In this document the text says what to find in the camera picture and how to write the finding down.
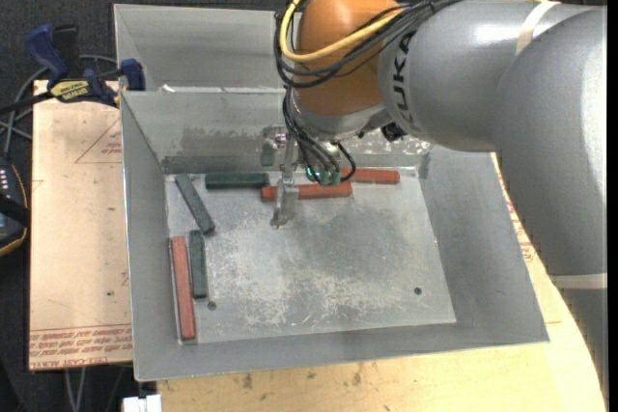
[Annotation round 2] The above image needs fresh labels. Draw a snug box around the dark green flat block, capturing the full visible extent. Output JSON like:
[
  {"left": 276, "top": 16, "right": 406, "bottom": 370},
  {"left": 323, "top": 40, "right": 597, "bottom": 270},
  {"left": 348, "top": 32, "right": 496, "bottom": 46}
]
[
  {"left": 174, "top": 174, "right": 217, "bottom": 235},
  {"left": 204, "top": 171, "right": 271, "bottom": 191},
  {"left": 188, "top": 229, "right": 211, "bottom": 300}
]

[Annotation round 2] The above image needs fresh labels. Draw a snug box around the black cylinder on white bracket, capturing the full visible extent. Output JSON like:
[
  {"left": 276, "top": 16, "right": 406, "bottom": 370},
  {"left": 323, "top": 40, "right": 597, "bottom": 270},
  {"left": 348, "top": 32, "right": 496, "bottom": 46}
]
[{"left": 379, "top": 122, "right": 407, "bottom": 142}]

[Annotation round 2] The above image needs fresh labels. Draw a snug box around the grey metal bin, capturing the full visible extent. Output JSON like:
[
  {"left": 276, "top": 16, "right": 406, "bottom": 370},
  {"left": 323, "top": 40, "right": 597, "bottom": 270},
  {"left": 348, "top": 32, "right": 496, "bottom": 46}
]
[{"left": 113, "top": 3, "right": 550, "bottom": 383}]

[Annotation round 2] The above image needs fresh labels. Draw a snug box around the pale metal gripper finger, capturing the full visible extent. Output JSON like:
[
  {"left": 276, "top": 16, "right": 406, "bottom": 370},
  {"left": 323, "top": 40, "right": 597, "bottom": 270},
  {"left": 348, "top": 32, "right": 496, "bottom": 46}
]
[
  {"left": 268, "top": 176, "right": 288, "bottom": 230},
  {"left": 284, "top": 185, "right": 301, "bottom": 225}
]

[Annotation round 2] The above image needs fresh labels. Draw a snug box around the red-brown flat block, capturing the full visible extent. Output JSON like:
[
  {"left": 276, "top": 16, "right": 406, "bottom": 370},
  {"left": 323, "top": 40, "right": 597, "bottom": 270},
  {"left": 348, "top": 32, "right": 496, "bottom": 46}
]
[
  {"left": 340, "top": 167, "right": 402, "bottom": 186},
  {"left": 260, "top": 181, "right": 353, "bottom": 204},
  {"left": 169, "top": 235, "right": 199, "bottom": 343}
]

